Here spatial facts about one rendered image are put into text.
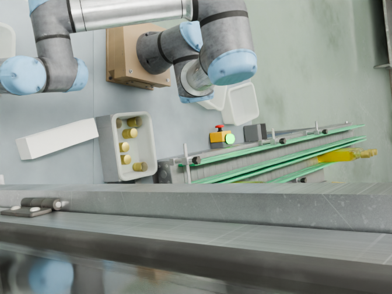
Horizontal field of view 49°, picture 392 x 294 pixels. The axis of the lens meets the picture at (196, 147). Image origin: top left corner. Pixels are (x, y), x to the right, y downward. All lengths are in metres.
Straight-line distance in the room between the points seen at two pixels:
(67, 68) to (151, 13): 0.22
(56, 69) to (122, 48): 0.56
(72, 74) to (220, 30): 0.34
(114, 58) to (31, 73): 0.64
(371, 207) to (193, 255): 0.09
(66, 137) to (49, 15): 0.45
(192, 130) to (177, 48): 0.51
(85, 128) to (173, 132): 0.47
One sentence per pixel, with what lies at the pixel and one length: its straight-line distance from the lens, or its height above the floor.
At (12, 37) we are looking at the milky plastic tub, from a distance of 1.30.
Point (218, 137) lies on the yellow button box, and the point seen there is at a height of 0.80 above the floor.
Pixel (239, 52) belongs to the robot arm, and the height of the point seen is 1.40.
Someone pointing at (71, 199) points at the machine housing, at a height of 1.59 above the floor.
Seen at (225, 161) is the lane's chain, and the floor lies 0.88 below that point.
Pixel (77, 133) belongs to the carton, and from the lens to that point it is 1.37.
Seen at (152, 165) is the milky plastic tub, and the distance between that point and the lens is 1.54.
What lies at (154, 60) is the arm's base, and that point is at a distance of 1.50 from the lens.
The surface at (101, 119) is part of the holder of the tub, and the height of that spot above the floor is 0.78.
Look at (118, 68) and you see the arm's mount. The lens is 1.50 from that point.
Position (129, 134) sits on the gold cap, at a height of 0.81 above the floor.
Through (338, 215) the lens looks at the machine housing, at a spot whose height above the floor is 1.84.
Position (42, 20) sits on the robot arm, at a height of 1.11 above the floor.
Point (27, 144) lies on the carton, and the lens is 1.28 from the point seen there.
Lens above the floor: 1.93
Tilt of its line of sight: 40 degrees down
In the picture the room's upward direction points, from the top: 86 degrees clockwise
